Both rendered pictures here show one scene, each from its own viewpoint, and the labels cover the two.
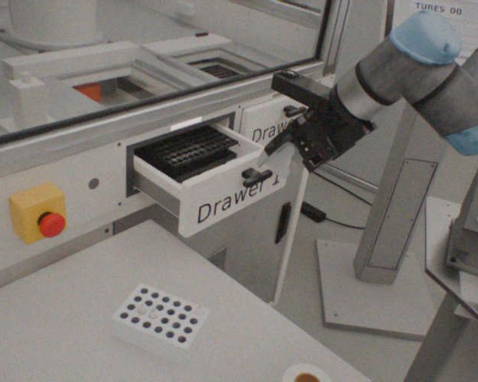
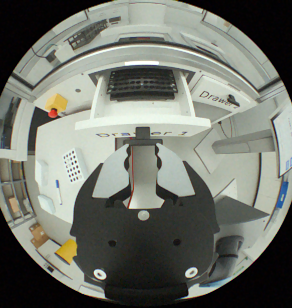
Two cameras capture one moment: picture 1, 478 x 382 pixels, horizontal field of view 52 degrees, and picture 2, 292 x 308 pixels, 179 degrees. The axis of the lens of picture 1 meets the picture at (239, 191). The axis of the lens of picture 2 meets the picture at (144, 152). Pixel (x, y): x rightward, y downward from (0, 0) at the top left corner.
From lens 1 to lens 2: 0.79 m
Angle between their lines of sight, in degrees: 56
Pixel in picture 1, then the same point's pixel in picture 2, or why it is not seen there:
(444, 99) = not seen: outside the picture
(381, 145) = (245, 123)
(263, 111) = (216, 85)
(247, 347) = not seen: hidden behind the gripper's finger
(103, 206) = (89, 97)
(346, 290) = (206, 146)
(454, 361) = not seen: hidden behind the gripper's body
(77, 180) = (68, 90)
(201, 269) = (107, 149)
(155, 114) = (103, 55)
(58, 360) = (57, 153)
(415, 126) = (257, 140)
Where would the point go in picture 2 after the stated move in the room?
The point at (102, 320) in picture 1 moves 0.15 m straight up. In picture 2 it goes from (68, 148) to (41, 145)
